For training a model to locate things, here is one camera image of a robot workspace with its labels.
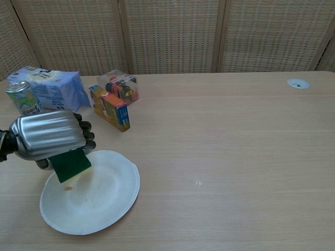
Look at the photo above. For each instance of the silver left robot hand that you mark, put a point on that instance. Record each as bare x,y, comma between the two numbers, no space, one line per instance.
49,133

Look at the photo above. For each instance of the green and yellow sponge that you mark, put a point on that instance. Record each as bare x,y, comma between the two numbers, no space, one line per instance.
69,167

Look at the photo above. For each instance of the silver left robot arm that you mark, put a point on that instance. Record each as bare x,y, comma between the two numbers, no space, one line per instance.
4,145

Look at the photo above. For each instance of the white paper plate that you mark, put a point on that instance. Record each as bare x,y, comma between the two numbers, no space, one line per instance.
104,198

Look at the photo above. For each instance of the light blue drink can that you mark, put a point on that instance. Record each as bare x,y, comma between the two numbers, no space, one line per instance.
23,99

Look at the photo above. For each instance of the blue tissue pack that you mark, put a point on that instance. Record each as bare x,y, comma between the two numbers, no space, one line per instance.
57,89

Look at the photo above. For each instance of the orange and yellow carton box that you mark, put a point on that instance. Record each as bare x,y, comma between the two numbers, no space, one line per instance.
112,109

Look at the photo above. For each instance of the clear plastic box with toys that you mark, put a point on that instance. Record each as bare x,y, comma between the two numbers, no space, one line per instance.
120,87

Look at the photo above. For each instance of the woven rattan folding screen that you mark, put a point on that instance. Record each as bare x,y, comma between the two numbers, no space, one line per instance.
170,34

